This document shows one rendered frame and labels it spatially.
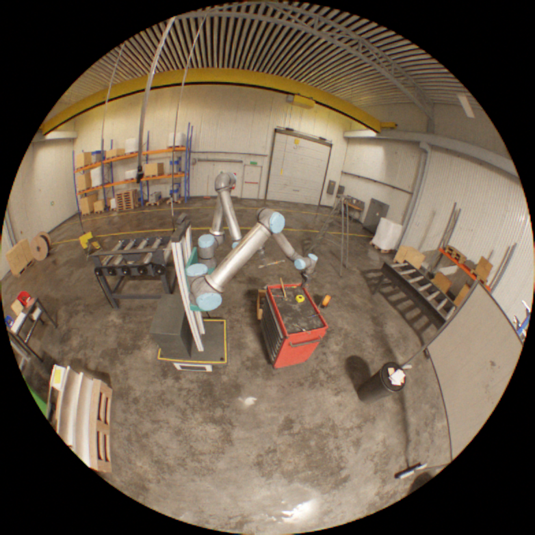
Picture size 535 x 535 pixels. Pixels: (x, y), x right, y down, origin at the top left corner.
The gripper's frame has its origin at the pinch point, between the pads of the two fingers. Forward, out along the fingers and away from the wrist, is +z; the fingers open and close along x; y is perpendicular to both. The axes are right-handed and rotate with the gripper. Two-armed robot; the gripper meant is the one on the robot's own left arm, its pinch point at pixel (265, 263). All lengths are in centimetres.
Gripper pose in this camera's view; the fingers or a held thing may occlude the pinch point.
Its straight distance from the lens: 166.1
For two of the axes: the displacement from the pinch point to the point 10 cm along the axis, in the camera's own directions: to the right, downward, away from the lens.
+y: 9.6, -2.6, -1.1
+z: 2.8, 8.5, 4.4
